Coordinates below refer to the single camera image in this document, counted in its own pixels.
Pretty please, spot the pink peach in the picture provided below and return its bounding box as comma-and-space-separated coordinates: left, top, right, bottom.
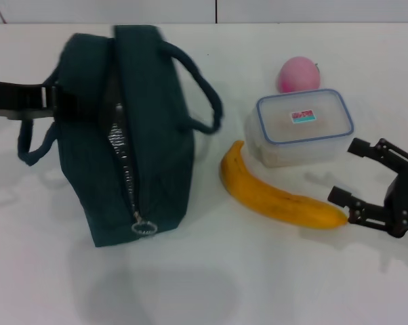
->
275, 56, 322, 94

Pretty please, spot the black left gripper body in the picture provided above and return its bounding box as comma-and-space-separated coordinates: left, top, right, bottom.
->
0, 80, 45, 121

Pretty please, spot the dark teal insulated lunch bag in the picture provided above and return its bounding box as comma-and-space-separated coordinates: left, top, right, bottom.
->
16, 24, 224, 248

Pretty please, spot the yellow banana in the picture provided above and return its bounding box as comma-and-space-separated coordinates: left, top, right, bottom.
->
219, 139, 349, 231

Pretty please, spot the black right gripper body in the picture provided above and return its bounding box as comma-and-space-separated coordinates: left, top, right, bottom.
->
383, 154, 408, 240

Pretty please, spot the clear container with blue-rimmed lid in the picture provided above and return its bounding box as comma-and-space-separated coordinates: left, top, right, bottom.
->
245, 88, 355, 168

